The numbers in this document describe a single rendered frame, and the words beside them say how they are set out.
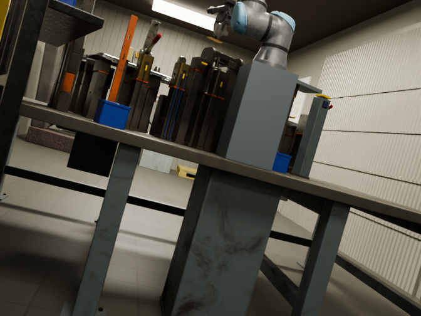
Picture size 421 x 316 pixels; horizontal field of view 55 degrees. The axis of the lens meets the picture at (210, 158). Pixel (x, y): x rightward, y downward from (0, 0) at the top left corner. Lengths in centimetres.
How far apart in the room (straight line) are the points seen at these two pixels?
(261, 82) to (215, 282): 80
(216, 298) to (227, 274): 10
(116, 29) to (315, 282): 754
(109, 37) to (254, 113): 721
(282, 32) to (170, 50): 701
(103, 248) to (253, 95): 80
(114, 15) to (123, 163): 741
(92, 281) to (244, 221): 60
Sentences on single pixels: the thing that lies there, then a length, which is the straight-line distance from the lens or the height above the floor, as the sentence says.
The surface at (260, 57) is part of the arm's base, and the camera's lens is 172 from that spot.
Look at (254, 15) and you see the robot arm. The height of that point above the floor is 127.
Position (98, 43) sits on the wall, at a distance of 868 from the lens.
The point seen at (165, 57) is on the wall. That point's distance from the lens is 865.
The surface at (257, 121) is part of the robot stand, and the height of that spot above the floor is 88.
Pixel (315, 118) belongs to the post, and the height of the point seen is 102.
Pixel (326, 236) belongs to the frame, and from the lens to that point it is 170.
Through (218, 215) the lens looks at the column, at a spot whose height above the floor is 48.
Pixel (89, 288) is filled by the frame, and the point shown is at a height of 13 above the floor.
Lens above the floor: 74
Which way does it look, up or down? 2 degrees down
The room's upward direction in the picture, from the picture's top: 16 degrees clockwise
